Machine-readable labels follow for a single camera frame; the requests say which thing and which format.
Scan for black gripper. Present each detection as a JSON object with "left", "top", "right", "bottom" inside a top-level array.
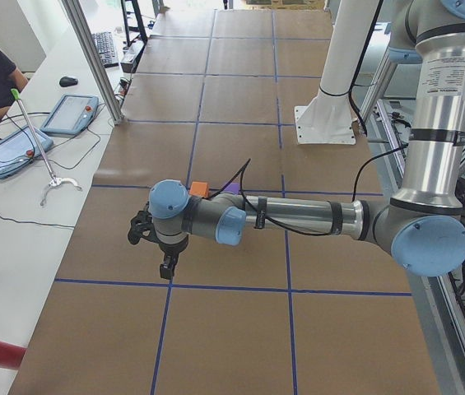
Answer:
[{"left": 159, "top": 240, "right": 188, "bottom": 280}]

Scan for orange foam block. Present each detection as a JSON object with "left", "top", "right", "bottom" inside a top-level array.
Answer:
[{"left": 189, "top": 181, "right": 210, "bottom": 198}]

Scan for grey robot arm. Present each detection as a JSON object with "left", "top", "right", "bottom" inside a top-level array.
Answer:
[{"left": 128, "top": 1, "right": 465, "bottom": 279}]

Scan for purple foam block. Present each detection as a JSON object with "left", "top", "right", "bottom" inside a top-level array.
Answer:
[{"left": 222, "top": 182, "right": 240, "bottom": 195}]

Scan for white side table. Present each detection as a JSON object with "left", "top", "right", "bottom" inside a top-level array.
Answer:
[{"left": 0, "top": 24, "right": 151, "bottom": 371}]

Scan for far teach pendant tablet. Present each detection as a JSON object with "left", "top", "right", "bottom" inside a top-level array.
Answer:
[{"left": 40, "top": 94, "right": 99, "bottom": 137}]

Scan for teach pendant tablet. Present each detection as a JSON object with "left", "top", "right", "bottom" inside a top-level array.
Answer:
[
  {"left": 0, "top": 125, "right": 40, "bottom": 179},
  {"left": 40, "top": 94, "right": 99, "bottom": 137}
]

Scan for near teach pendant tablet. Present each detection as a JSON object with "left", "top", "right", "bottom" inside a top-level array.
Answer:
[{"left": 0, "top": 125, "right": 40, "bottom": 179}]

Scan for black computer mouse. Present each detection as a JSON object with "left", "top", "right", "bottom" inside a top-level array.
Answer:
[{"left": 58, "top": 76, "right": 78, "bottom": 87}]

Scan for black keyboard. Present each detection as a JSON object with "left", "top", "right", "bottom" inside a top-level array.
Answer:
[{"left": 91, "top": 31, "right": 119, "bottom": 68}]

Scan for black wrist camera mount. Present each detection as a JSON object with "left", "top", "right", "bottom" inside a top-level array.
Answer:
[{"left": 128, "top": 202, "right": 159, "bottom": 245}]

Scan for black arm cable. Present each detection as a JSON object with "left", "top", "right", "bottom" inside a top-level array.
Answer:
[{"left": 208, "top": 157, "right": 410, "bottom": 238}]

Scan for green handled reacher grabber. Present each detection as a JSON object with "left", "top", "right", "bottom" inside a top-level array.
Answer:
[{"left": 11, "top": 88, "right": 82, "bottom": 207}]

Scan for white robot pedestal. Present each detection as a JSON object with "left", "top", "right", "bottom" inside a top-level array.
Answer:
[{"left": 295, "top": 0, "right": 381, "bottom": 145}]

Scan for aluminium frame post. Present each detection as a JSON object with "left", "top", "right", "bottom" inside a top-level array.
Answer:
[{"left": 62, "top": 0, "right": 123, "bottom": 125}]

